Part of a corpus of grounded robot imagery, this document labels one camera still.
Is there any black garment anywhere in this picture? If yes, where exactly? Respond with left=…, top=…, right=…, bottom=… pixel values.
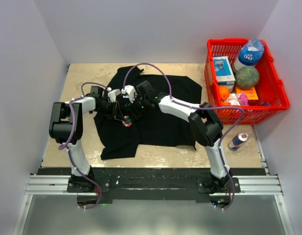
left=94, top=66, right=202, bottom=160

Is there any green round melon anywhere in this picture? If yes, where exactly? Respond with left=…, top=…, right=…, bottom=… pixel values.
left=235, top=66, right=260, bottom=90

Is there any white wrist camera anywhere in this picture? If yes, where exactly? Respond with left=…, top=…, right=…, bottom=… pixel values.
left=106, top=87, right=121, bottom=103
left=121, top=85, right=136, bottom=103

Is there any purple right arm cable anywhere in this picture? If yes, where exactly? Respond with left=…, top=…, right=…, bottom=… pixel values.
left=123, top=63, right=246, bottom=211

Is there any red plastic basket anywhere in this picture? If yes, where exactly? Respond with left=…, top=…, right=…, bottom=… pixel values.
left=204, top=38, right=290, bottom=125

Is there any aluminium rail frame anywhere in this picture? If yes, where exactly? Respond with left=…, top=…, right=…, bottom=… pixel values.
left=14, top=126, right=294, bottom=235

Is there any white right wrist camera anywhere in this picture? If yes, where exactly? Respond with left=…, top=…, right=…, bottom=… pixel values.
left=121, top=85, right=136, bottom=103

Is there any blue silver drink can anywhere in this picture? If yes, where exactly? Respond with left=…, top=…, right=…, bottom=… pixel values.
left=228, top=132, right=249, bottom=151

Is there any pink small package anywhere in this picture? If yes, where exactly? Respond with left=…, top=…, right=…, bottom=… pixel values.
left=237, top=93, right=249, bottom=106

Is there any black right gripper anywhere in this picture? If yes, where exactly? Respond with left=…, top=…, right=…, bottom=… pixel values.
left=125, top=93, right=149, bottom=120

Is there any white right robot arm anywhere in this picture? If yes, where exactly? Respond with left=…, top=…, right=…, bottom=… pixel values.
left=121, top=81, right=234, bottom=193

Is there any orange box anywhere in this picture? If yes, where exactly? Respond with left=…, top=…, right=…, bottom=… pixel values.
left=233, top=85, right=258, bottom=100

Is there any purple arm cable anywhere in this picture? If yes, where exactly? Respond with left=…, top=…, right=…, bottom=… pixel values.
left=123, top=63, right=246, bottom=211
left=58, top=82, right=110, bottom=210

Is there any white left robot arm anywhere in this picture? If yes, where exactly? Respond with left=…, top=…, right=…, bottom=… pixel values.
left=49, top=83, right=121, bottom=192

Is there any orange fruit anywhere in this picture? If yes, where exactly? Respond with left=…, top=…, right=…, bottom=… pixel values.
left=218, top=86, right=231, bottom=101

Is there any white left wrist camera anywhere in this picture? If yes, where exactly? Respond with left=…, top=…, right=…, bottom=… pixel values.
left=106, top=87, right=121, bottom=103

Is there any blue plastic bag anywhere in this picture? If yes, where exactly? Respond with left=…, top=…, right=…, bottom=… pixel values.
left=232, top=37, right=265, bottom=72

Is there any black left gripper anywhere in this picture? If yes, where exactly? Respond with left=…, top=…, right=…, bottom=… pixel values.
left=95, top=100, right=125, bottom=122

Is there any blue white box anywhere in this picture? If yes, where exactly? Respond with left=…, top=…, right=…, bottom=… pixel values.
left=213, top=56, right=236, bottom=92

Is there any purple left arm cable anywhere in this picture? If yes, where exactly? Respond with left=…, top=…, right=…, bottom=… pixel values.
left=58, top=82, right=110, bottom=210

